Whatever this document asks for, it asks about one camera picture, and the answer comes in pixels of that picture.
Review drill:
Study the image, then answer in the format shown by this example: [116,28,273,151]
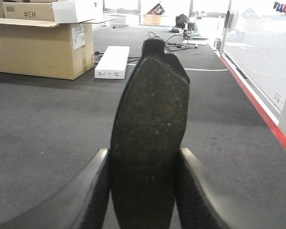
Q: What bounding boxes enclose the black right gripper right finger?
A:
[175,148,231,229]

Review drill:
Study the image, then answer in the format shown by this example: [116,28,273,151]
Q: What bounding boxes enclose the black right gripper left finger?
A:
[0,148,110,229]

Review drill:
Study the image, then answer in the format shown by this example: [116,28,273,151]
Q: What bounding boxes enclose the grey brake pad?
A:
[110,39,190,229]

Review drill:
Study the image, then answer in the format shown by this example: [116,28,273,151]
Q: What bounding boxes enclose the red framed conveyor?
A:
[0,46,284,170]

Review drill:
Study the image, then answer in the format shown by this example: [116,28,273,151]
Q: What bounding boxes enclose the white long carton box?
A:
[94,46,130,80]

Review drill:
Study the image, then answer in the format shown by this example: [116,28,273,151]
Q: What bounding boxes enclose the large cardboard box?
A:
[0,18,106,80]

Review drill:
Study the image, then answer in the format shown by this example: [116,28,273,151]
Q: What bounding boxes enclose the small cardboard box on top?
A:
[2,0,97,23]

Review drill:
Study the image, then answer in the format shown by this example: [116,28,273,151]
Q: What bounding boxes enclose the distant open cardboard box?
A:
[143,2,165,25]

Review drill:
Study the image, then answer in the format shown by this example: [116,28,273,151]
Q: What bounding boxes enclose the black cables on conveyor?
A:
[92,31,198,64]

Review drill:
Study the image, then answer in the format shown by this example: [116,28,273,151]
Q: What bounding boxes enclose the white glass partition frame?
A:
[222,0,286,136]

